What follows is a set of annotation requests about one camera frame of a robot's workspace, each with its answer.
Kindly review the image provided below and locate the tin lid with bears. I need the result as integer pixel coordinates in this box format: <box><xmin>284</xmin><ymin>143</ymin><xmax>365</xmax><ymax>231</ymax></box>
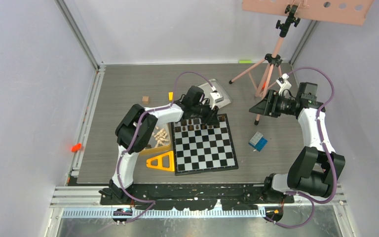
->
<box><xmin>197</xmin><ymin>79</ymin><xmax>232</xmax><ymax>109</ymax></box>

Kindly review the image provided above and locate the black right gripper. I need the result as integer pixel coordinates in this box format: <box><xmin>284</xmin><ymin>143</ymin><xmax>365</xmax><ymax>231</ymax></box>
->
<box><xmin>250</xmin><ymin>89</ymin><xmax>296</xmax><ymax>118</ymax></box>

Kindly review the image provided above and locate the black white folding chessboard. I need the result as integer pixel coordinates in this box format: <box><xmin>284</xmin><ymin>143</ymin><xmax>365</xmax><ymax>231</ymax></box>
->
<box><xmin>170</xmin><ymin>114</ymin><xmax>239</xmax><ymax>176</ymax></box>

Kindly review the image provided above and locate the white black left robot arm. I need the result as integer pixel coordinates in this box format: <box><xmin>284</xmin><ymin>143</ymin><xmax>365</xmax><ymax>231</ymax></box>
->
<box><xmin>109</xmin><ymin>86</ymin><xmax>223</xmax><ymax>204</ymax></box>

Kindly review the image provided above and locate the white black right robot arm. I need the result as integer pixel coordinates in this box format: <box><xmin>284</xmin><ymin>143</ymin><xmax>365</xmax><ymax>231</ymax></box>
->
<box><xmin>249</xmin><ymin>82</ymin><xmax>345</xmax><ymax>203</ymax></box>

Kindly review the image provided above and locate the red orange block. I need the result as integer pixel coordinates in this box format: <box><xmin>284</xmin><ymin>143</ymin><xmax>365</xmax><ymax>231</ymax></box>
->
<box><xmin>71</xmin><ymin>143</ymin><xmax>82</xmax><ymax>153</ymax></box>

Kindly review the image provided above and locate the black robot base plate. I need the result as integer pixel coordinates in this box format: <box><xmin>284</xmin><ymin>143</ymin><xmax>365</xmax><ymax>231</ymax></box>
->
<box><xmin>99</xmin><ymin>183</ymin><xmax>294</xmax><ymax>211</ymax></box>

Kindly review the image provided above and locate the small wooden block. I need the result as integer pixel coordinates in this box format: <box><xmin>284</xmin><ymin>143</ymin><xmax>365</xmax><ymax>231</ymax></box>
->
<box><xmin>142</xmin><ymin>96</ymin><xmax>150</xmax><ymax>105</ymax></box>

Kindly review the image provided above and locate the small green block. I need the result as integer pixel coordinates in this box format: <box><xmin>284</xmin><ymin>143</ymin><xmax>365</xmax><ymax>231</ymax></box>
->
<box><xmin>238</xmin><ymin>60</ymin><xmax>252</xmax><ymax>64</ymax></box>

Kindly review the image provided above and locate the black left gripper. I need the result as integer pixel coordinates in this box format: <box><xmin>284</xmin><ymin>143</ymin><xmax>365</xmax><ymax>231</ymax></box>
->
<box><xmin>192</xmin><ymin>99</ymin><xmax>220</xmax><ymax>126</ymax></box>

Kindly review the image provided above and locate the yellow triangular toy frame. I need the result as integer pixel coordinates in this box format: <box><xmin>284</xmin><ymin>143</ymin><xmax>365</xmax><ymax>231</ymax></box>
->
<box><xmin>146</xmin><ymin>151</ymin><xmax>175</xmax><ymax>172</ymax></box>

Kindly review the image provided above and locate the small yellow block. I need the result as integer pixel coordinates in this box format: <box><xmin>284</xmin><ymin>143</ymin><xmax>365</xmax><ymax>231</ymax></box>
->
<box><xmin>168</xmin><ymin>92</ymin><xmax>173</xmax><ymax>101</ymax></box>

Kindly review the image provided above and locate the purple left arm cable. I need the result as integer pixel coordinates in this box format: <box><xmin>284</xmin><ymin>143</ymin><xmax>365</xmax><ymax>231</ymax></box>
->
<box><xmin>115</xmin><ymin>72</ymin><xmax>216</xmax><ymax>225</ymax></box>

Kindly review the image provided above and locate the gold tin box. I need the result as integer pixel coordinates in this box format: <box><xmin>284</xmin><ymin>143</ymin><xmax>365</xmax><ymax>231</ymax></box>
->
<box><xmin>140</xmin><ymin>123</ymin><xmax>172</xmax><ymax>155</ymax></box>

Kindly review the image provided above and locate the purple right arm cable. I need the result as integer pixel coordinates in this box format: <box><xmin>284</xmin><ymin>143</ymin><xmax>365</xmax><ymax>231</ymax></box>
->
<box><xmin>265</xmin><ymin>67</ymin><xmax>337</xmax><ymax>230</ymax></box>

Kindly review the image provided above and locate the blue white lego block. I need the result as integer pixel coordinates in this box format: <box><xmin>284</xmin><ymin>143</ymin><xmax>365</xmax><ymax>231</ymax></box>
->
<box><xmin>248</xmin><ymin>132</ymin><xmax>267</xmax><ymax>152</ymax></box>

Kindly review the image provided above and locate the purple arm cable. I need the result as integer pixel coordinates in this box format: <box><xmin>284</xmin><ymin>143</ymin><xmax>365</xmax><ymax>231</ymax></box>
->
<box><xmin>115</xmin><ymin>72</ymin><xmax>216</xmax><ymax>225</ymax></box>
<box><xmin>265</xmin><ymin>67</ymin><xmax>337</xmax><ymax>230</ymax></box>

